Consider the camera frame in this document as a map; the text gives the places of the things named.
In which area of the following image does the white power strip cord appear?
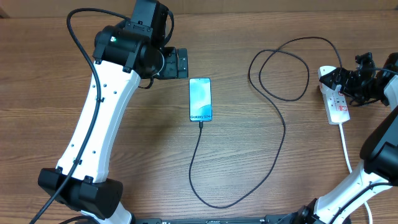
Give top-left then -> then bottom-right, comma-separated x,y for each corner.
338,123 -> 374,224

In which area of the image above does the black charger cable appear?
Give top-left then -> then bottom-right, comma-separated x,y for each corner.
188,36 -> 343,209

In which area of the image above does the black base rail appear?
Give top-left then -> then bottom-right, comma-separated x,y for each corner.
133,213 -> 352,224

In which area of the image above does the Samsung Galaxy smartphone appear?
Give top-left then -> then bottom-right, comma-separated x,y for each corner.
189,78 -> 213,122

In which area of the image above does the white power strip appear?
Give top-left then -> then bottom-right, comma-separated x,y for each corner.
317,65 -> 351,126

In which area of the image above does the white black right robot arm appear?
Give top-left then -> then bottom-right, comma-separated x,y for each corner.
291,53 -> 397,223

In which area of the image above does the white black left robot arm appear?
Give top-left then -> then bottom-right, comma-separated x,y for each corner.
38,1 -> 188,223

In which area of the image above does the white charger plug adapter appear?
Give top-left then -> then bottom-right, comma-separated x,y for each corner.
320,83 -> 341,95

